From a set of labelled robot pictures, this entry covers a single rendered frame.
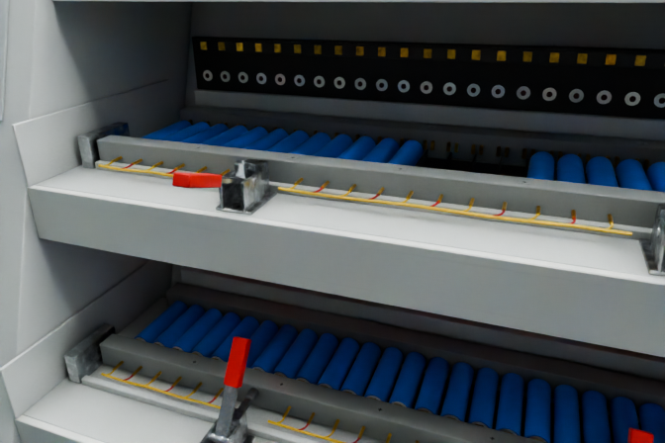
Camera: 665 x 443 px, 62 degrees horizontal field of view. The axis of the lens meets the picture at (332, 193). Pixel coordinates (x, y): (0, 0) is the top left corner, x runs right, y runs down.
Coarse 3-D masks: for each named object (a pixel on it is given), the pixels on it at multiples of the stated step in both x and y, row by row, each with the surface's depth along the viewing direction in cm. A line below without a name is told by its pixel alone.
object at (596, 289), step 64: (64, 128) 45; (128, 128) 50; (512, 128) 47; (576, 128) 45; (640, 128) 43; (64, 192) 42; (128, 192) 41; (192, 192) 41; (192, 256) 39; (256, 256) 37; (320, 256) 35; (384, 256) 34; (448, 256) 32; (512, 256) 31; (576, 256) 31; (640, 256) 31; (512, 320) 32; (576, 320) 31; (640, 320) 29
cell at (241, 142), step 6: (252, 132) 49; (258, 132) 50; (264, 132) 50; (240, 138) 47; (246, 138) 48; (252, 138) 48; (258, 138) 49; (228, 144) 46; (234, 144) 46; (240, 144) 46; (246, 144) 47
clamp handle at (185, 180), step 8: (240, 168) 38; (176, 176) 32; (184, 176) 31; (192, 176) 31; (200, 176) 32; (208, 176) 33; (216, 176) 34; (240, 176) 38; (176, 184) 32; (184, 184) 31; (192, 184) 32; (200, 184) 32; (208, 184) 33; (216, 184) 34
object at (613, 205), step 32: (128, 160) 46; (160, 160) 44; (192, 160) 43; (224, 160) 42; (288, 160) 40; (320, 160) 40; (352, 160) 40; (384, 192) 38; (416, 192) 37; (448, 192) 37; (480, 192) 36; (512, 192) 35; (544, 192) 34; (576, 192) 34; (608, 192) 34; (640, 192) 34; (576, 224) 33; (640, 224) 33
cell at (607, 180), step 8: (592, 160) 41; (600, 160) 40; (608, 160) 41; (592, 168) 40; (600, 168) 39; (608, 168) 39; (592, 176) 38; (600, 176) 37; (608, 176) 37; (592, 184) 37; (600, 184) 36; (608, 184) 36; (616, 184) 36
